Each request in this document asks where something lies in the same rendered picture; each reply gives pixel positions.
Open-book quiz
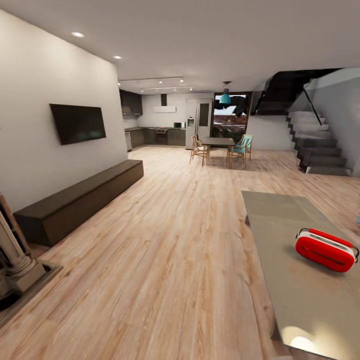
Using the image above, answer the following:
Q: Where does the radio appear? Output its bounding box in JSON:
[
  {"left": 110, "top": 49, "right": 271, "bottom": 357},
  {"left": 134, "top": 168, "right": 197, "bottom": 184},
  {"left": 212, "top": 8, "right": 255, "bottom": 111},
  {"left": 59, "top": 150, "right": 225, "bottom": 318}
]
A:
[{"left": 295, "top": 228, "right": 360, "bottom": 273}]

